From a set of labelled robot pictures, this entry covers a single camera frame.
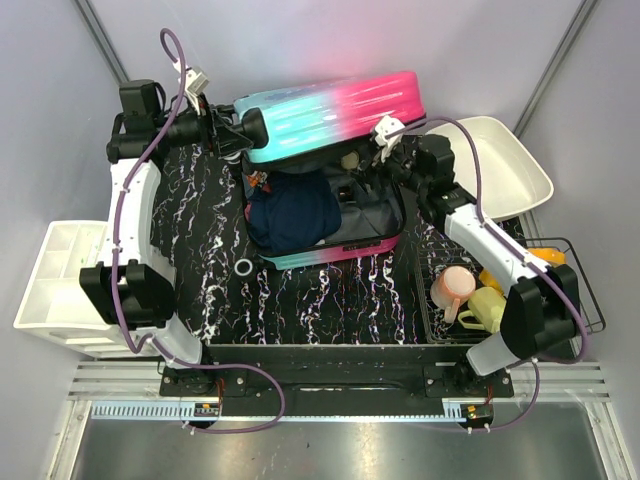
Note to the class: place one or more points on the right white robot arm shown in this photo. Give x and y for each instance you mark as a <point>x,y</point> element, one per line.
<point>543,303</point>

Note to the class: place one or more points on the white drawer organizer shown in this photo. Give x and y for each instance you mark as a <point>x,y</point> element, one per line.
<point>68,300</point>

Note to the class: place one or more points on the colourful patterned cloth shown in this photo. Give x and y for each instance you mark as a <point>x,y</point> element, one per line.
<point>256,181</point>

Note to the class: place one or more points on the orange-yellow plate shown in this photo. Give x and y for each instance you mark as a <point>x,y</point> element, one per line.
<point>551,255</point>

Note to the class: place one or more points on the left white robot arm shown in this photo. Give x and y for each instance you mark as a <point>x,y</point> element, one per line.
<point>136,152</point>

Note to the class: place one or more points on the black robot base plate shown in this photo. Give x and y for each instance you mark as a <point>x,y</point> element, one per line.
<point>417,370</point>

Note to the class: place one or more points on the small black jar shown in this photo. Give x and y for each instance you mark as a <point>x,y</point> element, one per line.
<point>345,194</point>

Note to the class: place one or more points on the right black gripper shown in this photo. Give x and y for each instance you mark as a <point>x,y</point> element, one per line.
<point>381,167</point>

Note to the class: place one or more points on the pink and teal kids suitcase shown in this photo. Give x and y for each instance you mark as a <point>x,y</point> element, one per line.
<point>301,129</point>

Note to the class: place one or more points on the yellow-green mug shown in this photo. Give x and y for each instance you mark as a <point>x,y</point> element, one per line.
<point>484,312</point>

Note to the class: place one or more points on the aluminium rail frame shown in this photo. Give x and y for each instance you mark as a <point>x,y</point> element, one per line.
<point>131,390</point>

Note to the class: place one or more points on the gold lid cosmetic jar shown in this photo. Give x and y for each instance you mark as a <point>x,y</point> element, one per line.
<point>350,161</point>

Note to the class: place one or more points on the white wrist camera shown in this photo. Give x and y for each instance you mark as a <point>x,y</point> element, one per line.
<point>387,133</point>
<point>195,80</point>

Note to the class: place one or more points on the navy blue garment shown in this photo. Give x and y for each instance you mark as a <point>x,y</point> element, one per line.
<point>292,212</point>

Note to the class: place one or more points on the white plastic tray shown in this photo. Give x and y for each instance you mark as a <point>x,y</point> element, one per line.
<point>513,182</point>

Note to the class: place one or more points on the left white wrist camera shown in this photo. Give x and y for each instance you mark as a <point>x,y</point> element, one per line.
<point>195,80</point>

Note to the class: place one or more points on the black marble pattern mat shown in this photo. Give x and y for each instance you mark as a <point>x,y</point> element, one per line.
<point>199,225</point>

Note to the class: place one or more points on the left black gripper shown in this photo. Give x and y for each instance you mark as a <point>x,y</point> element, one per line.
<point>228,139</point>

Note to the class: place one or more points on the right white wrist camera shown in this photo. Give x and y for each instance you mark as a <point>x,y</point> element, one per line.
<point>387,133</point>

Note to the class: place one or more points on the pink cup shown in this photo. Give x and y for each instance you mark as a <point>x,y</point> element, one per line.
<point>451,289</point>

